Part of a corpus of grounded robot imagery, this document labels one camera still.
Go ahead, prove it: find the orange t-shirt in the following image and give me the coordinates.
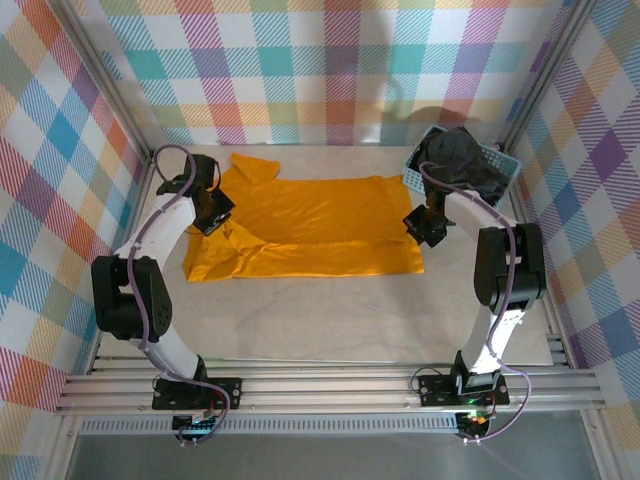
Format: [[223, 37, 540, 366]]
[[183, 153, 426, 284]]

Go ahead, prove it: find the light blue perforated plastic basket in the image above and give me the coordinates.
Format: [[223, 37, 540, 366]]
[[402, 125, 522, 209]]

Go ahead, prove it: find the dark grey t-shirt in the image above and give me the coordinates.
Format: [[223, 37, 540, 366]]
[[417, 127, 512, 209]]

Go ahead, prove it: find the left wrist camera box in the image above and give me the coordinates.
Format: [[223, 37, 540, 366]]
[[197, 212, 234, 236]]

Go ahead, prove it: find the aluminium frame post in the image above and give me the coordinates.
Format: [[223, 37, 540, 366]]
[[499, 0, 601, 154], [49, 0, 161, 164]]

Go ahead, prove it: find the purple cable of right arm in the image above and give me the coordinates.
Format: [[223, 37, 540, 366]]
[[418, 160, 532, 445]]

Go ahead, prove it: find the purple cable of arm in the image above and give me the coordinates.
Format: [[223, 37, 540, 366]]
[[128, 144, 232, 444], [418, 160, 532, 445]]

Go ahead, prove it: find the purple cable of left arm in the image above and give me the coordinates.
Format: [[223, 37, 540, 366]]
[[128, 144, 232, 444]]

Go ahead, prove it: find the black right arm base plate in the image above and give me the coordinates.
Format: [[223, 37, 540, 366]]
[[415, 372, 511, 407]]

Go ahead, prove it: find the aluminium frame cross beam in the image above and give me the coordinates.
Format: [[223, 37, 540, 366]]
[[54, 372, 609, 416]]

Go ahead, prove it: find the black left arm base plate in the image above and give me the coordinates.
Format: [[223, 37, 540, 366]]
[[151, 375, 244, 411]]

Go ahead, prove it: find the slotted grey cable duct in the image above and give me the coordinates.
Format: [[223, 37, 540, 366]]
[[79, 412, 461, 436]]

